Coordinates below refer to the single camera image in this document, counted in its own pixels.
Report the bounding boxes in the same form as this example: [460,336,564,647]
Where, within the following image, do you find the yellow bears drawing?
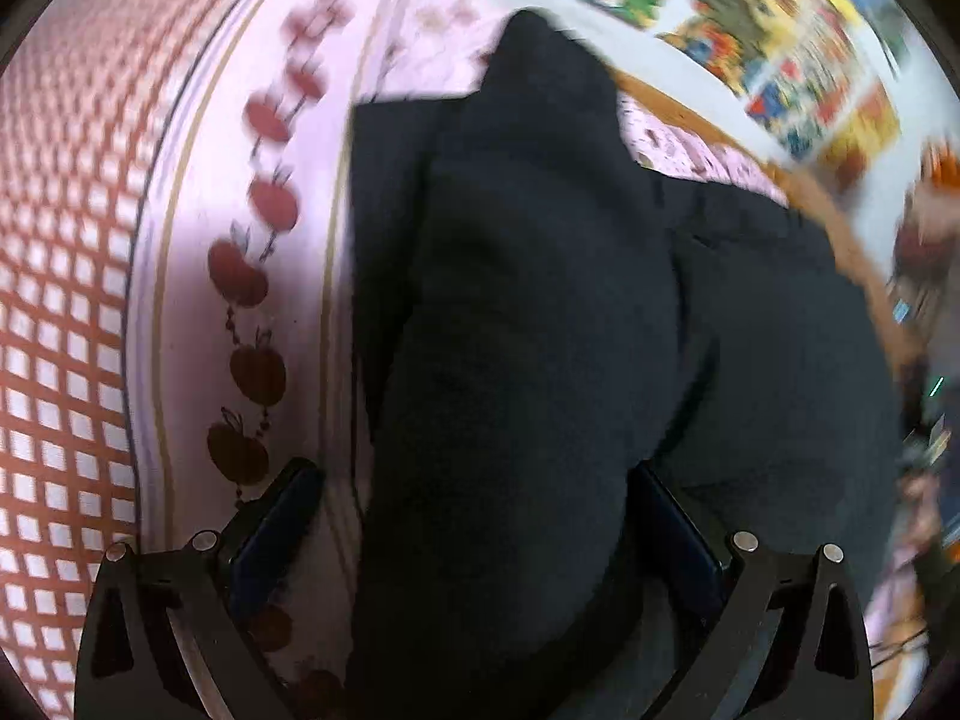
[817,82,900,192]

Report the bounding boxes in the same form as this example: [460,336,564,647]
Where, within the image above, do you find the pink apple print bedsheet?
[127,0,797,720]

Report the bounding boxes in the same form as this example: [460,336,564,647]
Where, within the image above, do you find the black puffer jacket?
[347,11,900,718]

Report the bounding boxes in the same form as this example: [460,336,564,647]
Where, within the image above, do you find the vacuum bag of clothes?
[893,140,958,283]

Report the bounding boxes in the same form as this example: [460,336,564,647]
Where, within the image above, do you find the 2024 dragon drawing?
[747,5,862,161]

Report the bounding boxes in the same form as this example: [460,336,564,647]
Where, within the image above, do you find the red checkered bedding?
[2,0,236,718]

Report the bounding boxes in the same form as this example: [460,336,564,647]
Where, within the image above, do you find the wooden bed frame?
[608,67,923,383]

